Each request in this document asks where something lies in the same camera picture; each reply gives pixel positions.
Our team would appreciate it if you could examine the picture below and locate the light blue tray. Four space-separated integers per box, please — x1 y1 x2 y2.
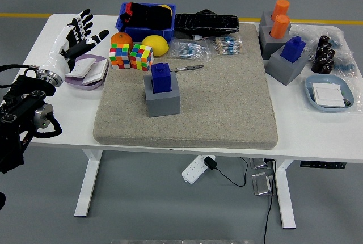
304 74 354 113

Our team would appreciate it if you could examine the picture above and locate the yellow lemon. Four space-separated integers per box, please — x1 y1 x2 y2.
141 35 170 57

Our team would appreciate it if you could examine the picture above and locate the black power cable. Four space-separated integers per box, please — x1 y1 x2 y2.
263 158 278 244

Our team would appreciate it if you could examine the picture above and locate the bag of blue parts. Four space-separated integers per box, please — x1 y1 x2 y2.
334 61 357 75

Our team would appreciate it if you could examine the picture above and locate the clear plastic bag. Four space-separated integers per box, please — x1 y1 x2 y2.
290 24 358 79

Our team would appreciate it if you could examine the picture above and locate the blue plastic bin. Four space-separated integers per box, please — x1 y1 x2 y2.
115 2 177 44

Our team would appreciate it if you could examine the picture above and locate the black adapter cable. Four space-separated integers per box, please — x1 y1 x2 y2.
216 156 250 187

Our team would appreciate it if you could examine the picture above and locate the white power strip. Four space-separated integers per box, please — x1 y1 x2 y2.
181 154 216 184

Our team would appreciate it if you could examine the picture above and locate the black plug adapter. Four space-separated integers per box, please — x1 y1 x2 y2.
204 155 218 171

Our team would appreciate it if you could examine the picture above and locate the purple tray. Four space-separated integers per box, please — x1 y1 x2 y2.
64 53 110 91

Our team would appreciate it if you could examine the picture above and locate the white table leg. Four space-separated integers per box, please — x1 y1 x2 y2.
276 158 297 229
73 149 103 217

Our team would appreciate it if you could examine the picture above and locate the multicoloured puzzle cube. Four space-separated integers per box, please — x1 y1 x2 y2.
129 43 154 72
109 43 131 70

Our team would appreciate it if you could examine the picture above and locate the black cylinder parts cluster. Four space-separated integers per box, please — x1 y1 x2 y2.
311 35 336 75

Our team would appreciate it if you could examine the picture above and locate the grey-brown mat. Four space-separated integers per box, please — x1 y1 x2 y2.
92 23 278 150

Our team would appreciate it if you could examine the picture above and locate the black plastic-wrapped bundle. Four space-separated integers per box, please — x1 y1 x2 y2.
174 9 240 38

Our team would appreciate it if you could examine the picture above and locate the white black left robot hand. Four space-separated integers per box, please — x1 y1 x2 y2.
38 8 111 74

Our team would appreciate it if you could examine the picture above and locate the grey holder block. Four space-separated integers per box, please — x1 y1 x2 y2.
143 72 182 118
265 48 309 86
259 10 292 28
258 25 292 60

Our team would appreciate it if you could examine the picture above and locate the metal floor socket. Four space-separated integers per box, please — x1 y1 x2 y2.
252 171 277 196
249 157 276 170

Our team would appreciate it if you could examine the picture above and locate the blue square seal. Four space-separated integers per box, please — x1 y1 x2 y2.
150 62 173 94
280 36 306 64

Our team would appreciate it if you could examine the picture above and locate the white switch panel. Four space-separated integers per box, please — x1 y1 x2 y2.
69 58 96 79
82 58 109 86
311 83 347 108

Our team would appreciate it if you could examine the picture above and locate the small metal folding tool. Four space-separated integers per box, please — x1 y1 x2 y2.
170 64 205 73

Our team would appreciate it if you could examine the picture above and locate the orange cylinder seal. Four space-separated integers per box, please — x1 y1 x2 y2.
269 14 291 39
271 0 290 20

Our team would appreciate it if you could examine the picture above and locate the small green black component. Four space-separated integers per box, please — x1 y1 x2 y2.
341 90 354 108

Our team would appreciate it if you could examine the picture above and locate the black cloth with red trim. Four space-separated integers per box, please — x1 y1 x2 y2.
119 1 173 31

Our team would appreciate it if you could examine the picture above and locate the black table control panel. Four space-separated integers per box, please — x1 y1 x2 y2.
299 161 347 169

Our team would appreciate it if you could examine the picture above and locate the clear bag of resistors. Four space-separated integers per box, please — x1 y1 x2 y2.
168 37 212 62
206 35 245 56

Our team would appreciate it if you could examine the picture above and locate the orange fruit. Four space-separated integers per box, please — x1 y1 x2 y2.
110 32 134 51

